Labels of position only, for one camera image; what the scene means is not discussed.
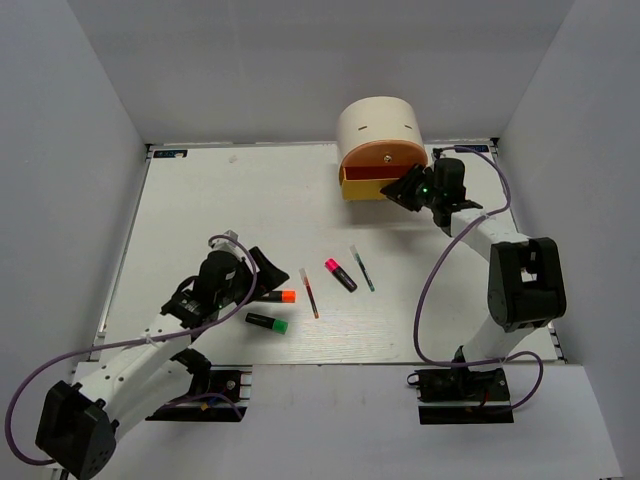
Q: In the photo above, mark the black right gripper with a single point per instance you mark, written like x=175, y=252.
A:
x=403, y=190

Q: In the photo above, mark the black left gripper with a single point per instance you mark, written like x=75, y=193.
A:
x=269, y=277

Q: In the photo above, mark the orange cap black highlighter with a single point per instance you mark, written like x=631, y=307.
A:
x=280, y=296

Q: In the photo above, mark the green cap black highlighter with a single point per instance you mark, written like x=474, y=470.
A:
x=276, y=325

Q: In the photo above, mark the cream round drawer cabinet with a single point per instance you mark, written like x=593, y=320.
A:
x=378, y=142

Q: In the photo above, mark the pink cap black highlighter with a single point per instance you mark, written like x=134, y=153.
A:
x=336, y=270

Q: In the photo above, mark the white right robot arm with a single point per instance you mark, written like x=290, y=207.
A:
x=525, y=289

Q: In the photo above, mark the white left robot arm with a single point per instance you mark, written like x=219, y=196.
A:
x=81, y=423

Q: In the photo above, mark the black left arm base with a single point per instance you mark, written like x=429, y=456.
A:
x=221, y=397

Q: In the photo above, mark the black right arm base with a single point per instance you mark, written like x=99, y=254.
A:
x=448, y=396

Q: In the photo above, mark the red ink pen refill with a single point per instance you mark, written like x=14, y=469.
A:
x=307, y=286

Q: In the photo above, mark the green ink pen refill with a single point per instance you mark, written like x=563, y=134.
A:
x=358, y=259

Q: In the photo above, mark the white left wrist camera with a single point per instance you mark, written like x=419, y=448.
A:
x=227, y=242

